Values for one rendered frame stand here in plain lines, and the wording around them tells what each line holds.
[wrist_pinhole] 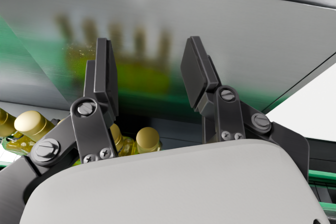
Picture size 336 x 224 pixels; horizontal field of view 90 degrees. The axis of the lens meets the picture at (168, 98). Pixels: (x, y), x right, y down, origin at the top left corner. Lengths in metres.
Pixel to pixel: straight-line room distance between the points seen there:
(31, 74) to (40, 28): 0.21
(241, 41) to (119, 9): 0.17
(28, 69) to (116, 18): 0.30
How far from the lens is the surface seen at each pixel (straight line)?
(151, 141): 0.25
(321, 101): 0.45
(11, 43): 0.45
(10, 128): 0.36
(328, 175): 0.65
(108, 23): 0.26
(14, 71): 0.54
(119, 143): 0.28
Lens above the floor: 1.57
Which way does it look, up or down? 57 degrees down
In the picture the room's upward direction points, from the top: 12 degrees clockwise
